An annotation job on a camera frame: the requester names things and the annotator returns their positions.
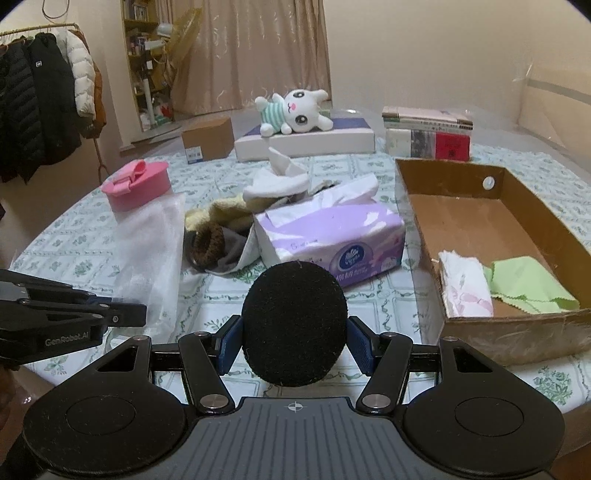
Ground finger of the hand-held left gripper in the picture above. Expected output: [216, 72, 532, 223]
[0, 270, 116, 305]
[0, 296, 147, 329]

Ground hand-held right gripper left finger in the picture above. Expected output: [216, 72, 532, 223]
[95, 316, 245, 416]

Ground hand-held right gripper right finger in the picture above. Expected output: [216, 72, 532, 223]
[346, 316, 491, 416]

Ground black round foam puff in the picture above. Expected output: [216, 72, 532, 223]
[241, 261, 349, 387]

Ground brown fuzzy hair scrunchie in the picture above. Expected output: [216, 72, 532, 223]
[187, 224, 226, 268]

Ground brown cardboard box tray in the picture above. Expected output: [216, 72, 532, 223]
[394, 158, 591, 365]

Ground dark grey cloth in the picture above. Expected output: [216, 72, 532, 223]
[210, 226, 266, 276]

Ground purple tissue pack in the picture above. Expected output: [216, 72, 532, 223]
[253, 174, 406, 280]

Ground white floral cloth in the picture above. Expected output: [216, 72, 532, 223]
[438, 250, 495, 318]

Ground pink cup with lid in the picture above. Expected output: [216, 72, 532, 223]
[102, 159, 186, 342]

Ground black puffer jacket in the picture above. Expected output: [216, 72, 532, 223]
[0, 39, 44, 185]

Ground light green cloth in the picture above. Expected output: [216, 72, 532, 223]
[484, 257, 580, 312]

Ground black jacket with label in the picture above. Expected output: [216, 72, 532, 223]
[25, 32, 83, 165]

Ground brown jacket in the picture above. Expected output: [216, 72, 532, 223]
[78, 32, 108, 138]

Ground small brown cardboard box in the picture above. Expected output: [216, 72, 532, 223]
[181, 116, 235, 164]

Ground white flat box navy top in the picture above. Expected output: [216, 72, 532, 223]
[234, 110, 376, 162]

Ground white puffer jacket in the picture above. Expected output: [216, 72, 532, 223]
[58, 30, 97, 119]

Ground thin book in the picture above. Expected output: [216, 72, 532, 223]
[383, 119, 475, 132]

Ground white plush toy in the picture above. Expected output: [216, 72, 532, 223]
[255, 89, 334, 137]

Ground wooden bookshelf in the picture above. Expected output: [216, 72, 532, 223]
[121, 0, 163, 112]

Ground clothes rack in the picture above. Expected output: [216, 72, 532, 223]
[0, 22, 110, 182]

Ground plastic covered mattress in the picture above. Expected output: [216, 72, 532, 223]
[9, 106, 591, 416]

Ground beige curtain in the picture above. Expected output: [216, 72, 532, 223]
[173, 0, 333, 116]

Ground plastic wrapped bed headboard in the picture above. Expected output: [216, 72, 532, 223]
[512, 60, 591, 144]

